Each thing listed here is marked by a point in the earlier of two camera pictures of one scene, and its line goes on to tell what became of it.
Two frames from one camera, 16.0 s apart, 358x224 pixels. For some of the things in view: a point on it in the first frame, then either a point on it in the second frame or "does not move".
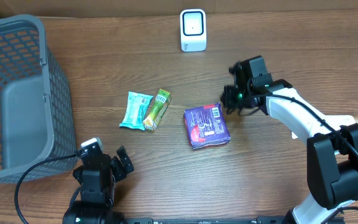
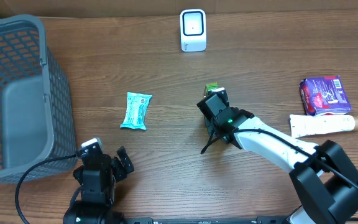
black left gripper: x=126 y=160 does not move
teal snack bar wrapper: x=136 y=109 does not move
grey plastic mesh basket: x=26 y=107 does not move
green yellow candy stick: x=162 y=102 to x=214 y=85
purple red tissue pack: x=206 y=126 to x=324 y=95
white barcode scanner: x=193 y=30 does not move
